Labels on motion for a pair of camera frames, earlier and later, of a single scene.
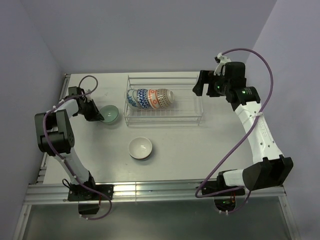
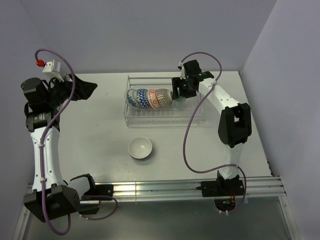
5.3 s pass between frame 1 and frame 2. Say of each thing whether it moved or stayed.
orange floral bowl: stayed
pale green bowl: moved
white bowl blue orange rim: stayed
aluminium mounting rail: stayed
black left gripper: moved
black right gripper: moved
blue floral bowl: stayed
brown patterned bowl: stayed
